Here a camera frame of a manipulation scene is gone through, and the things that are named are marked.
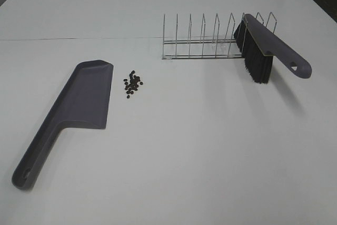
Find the grey hand brush black bristles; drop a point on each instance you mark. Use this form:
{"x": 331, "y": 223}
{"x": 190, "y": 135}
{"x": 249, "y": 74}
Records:
{"x": 258, "y": 45}

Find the grey plastic dustpan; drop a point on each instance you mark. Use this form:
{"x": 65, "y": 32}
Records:
{"x": 82, "y": 103}

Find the pile of coffee beans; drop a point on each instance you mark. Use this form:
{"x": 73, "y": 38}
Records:
{"x": 132, "y": 83}

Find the chrome wire rack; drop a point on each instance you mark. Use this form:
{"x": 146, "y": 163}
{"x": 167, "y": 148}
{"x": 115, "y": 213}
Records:
{"x": 200, "y": 39}

